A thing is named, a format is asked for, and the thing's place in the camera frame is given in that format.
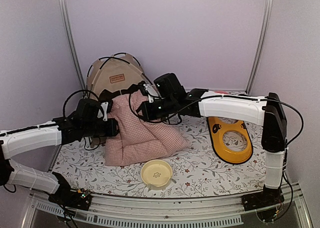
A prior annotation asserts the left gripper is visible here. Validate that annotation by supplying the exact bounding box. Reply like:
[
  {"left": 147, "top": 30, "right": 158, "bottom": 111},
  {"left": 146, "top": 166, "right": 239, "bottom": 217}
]
[{"left": 82, "top": 118, "right": 125, "bottom": 137}]

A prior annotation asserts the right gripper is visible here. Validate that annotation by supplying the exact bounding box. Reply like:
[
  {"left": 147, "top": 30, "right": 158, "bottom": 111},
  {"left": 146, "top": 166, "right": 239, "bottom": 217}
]
[{"left": 132, "top": 97, "right": 176, "bottom": 123}]

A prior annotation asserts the pink checkered cushion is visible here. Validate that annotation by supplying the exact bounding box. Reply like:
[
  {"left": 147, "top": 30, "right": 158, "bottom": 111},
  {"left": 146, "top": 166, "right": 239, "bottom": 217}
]
[{"left": 105, "top": 91, "right": 191, "bottom": 166}]

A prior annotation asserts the black tent pole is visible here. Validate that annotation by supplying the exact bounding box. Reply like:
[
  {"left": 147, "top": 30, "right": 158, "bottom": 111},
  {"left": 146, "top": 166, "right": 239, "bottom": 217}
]
[
  {"left": 97, "top": 52, "right": 143, "bottom": 71},
  {"left": 87, "top": 57, "right": 146, "bottom": 101}
]

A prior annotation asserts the yellow double bowl holder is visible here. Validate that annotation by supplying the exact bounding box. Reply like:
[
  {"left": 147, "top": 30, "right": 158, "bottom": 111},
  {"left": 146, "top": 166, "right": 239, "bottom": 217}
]
[{"left": 207, "top": 117, "right": 253, "bottom": 164}]

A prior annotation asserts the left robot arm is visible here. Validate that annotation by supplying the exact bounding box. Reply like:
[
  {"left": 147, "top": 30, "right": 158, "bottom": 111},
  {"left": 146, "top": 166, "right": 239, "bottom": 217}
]
[{"left": 0, "top": 98, "right": 119, "bottom": 205}]

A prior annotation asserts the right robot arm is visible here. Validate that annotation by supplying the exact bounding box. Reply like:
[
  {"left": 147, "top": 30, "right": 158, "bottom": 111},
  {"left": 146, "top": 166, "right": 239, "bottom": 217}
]
[{"left": 136, "top": 73, "right": 287, "bottom": 206}]

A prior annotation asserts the pink bowl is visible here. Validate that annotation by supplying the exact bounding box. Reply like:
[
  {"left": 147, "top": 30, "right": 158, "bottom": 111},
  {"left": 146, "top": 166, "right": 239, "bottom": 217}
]
[{"left": 214, "top": 91, "right": 229, "bottom": 95}]

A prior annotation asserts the cream paw print bowl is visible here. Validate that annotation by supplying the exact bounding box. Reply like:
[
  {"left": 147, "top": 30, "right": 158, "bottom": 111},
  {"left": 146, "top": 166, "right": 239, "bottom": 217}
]
[{"left": 140, "top": 159, "right": 173, "bottom": 190}]

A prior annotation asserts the floral table mat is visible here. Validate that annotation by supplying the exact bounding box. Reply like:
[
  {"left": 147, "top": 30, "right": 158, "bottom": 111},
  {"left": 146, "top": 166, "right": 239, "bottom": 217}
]
[{"left": 53, "top": 116, "right": 267, "bottom": 198}]

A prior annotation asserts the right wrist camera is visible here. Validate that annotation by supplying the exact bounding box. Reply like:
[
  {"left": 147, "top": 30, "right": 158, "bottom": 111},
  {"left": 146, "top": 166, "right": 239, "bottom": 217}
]
[{"left": 140, "top": 81, "right": 161, "bottom": 103}]

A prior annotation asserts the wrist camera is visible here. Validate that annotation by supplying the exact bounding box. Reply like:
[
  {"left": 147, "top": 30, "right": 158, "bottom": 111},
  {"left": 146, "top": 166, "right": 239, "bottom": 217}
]
[
  {"left": 97, "top": 100, "right": 113, "bottom": 121},
  {"left": 140, "top": 81, "right": 161, "bottom": 103}
]

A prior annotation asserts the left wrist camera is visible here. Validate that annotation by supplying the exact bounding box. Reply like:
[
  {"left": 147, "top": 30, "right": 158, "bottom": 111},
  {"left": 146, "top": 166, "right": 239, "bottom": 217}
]
[{"left": 97, "top": 100, "right": 113, "bottom": 121}]

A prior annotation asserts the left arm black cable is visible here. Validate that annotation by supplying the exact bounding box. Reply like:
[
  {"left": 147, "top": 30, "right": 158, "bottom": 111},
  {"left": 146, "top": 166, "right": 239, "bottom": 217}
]
[{"left": 61, "top": 89, "right": 101, "bottom": 118}]

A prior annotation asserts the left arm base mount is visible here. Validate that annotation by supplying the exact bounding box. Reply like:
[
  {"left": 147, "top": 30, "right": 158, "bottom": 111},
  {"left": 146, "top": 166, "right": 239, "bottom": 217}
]
[{"left": 48, "top": 188, "right": 93, "bottom": 211}]

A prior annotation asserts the front aluminium rail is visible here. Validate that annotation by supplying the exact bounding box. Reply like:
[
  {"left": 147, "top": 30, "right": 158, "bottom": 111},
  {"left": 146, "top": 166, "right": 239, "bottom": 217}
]
[{"left": 21, "top": 183, "right": 313, "bottom": 227}]

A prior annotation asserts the left aluminium frame post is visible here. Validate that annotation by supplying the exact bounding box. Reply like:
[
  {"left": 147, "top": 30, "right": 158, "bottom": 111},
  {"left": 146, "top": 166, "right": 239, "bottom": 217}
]
[{"left": 58, "top": 0, "right": 86, "bottom": 89}]

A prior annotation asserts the aluminium frame post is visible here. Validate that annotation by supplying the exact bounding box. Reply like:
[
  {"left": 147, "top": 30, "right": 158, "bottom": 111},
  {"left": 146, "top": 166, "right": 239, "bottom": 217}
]
[
  {"left": 58, "top": 0, "right": 86, "bottom": 89},
  {"left": 245, "top": 0, "right": 273, "bottom": 94}
]

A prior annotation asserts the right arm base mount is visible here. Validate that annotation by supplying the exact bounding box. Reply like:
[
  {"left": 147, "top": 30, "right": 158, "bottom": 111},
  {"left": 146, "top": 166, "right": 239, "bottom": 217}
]
[{"left": 241, "top": 191, "right": 285, "bottom": 223}]

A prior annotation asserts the right aluminium frame post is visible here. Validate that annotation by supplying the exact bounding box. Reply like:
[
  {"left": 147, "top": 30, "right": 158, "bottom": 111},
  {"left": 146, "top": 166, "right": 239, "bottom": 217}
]
[{"left": 245, "top": 0, "right": 273, "bottom": 94}]

